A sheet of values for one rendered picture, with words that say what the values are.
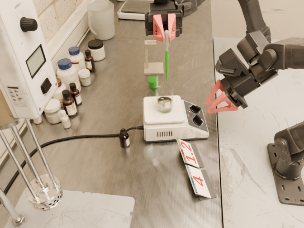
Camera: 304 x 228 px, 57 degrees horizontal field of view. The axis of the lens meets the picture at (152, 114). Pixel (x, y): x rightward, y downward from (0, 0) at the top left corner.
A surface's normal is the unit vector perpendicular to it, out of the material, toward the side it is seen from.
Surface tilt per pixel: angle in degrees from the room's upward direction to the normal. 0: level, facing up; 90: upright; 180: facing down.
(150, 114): 0
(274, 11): 90
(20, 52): 90
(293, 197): 0
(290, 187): 0
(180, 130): 90
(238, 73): 90
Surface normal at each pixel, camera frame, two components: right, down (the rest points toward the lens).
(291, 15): -0.13, 0.66
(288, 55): -0.91, 0.26
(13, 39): 0.99, 0.07
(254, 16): 0.46, 0.61
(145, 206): -0.02, -0.74
